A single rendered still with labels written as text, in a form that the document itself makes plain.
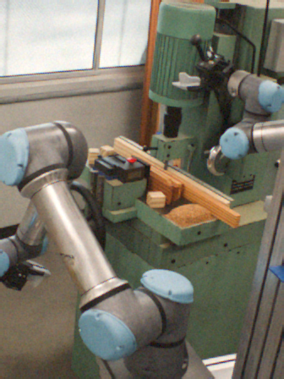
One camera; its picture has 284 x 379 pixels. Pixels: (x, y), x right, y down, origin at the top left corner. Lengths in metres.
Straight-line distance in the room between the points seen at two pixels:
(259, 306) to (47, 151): 0.55
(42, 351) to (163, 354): 1.45
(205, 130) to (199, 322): 0.69
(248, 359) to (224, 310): 1.04
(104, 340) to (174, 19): 1.06
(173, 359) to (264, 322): 0.24
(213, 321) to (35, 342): 0.85
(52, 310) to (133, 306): 1.79
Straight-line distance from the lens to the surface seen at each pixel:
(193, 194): 2.17
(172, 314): 1.43
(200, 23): 2.06
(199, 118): 2.24
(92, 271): 1.38
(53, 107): 3.49
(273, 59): 2.24
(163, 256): 2.11
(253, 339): 1.44
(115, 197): 2.10
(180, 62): 2.07
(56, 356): 2.88
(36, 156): 1.42
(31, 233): 1.74
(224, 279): 2.39
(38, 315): 3.11
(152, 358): 1.51
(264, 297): 1.37
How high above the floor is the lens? 1.81
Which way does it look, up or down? 24 degrees down
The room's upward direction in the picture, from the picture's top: 7 degrees clockwise
